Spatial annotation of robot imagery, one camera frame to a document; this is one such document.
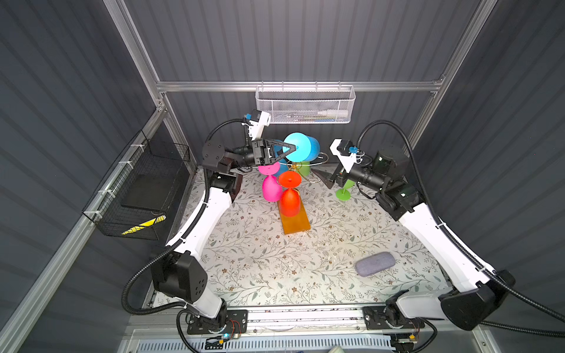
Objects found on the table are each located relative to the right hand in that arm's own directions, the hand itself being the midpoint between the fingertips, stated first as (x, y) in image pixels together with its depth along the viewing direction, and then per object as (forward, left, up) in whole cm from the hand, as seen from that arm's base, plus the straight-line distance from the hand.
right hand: (324, 156), depth 64 cm
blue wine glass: (+9, +12, -12) cm, 19 cm away
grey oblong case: (-17, -22, -40) cm, 48 cm away
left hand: (-6, +8, +7) cm, 12 cm away
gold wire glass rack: (+8, +8, -12) cm, 17 cm away
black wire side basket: (-6, +61, -13) cm, 63 cm away
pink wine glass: (+4, +17, -18) cm, 25 cm away
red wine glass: (-3, +10, -17) cm, 20 cm away
